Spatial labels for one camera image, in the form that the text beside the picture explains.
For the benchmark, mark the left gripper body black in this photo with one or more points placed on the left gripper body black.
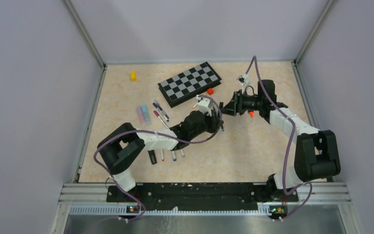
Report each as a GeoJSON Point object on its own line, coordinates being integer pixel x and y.
{"type": "Point", "coordinates": [209, 124]}

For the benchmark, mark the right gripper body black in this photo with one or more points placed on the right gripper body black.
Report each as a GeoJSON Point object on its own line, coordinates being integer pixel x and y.
{"type": "Point", "coordinates": [245, 103]}

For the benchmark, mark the black highlighter pink tip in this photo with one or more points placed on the black highlighter pink tip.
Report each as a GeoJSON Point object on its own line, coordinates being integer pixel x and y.
{"type": "Point", "coordinates": [152, 157]}

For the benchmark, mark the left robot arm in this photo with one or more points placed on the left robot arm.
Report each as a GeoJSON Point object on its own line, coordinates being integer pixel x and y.
{"type": "Point", "coordinates": [120, 148]}

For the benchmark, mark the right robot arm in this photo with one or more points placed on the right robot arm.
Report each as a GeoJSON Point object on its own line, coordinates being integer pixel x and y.
{"type": "Point", "coordinates": [316, 153]}

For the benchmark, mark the orange red cube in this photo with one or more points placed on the orange red cube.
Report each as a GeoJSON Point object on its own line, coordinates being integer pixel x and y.
{"type": "Point", "coordinates": [210, 91]}

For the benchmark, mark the black and grey chessboard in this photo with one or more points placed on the black and grey chessboard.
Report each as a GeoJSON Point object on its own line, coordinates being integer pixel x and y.
{"type": "Point", "coordinates": [188, 84]}

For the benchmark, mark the purple whiteboard marker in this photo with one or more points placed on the purple whiteboard marker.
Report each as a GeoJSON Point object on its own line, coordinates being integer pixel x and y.
{"type": "Point", "coordinates": [161, 110]}

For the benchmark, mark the blue capped whiteboard marker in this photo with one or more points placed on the blue capped whiteboard marker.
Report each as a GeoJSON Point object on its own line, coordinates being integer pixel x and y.
{"type": "Point", "coordinates": [162, 155]}

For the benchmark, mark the white marker with pink band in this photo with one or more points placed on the white marker with pink band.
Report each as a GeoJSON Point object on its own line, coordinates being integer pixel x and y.
{"type": "Point", "coordinates": [161, 119]}

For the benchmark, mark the light blue eraser block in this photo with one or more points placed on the light blue eraser block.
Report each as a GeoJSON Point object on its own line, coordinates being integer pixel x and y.
{"type": "Point", "coordinates": [146, 115]}

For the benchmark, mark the pink eraser block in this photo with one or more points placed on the pink eraser block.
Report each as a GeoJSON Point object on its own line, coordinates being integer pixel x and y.
{"type": "Point", "coordinates": [140, 116]}

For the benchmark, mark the yellow block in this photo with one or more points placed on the yellow block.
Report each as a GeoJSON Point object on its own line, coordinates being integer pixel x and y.
{"type": "Point", "coordinates": [133, 76]}

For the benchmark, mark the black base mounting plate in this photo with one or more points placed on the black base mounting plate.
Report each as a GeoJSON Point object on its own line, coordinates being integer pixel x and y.
{"type": "Point", "coordinates": [236, 196]}

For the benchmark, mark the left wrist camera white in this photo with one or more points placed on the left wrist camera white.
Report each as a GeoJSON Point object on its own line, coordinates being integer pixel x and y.
{"type": "Point", "coordinates": [205, 105]}

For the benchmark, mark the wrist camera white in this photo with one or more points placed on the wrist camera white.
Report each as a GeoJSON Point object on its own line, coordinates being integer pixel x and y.
{"type": "Point", "coordinates": [205, 105]}
{"type": "Point", "coordinates": [244, 80]}

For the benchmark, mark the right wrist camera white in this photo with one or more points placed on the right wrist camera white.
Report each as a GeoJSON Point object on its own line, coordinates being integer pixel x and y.
{"type": "Point", "coordinates": [244, 80]}

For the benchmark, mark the aluminium frame rail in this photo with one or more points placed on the aluminium frame rail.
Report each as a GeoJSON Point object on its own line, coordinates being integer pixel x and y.
{"type": "Point", "coordinates": [90, 199]}

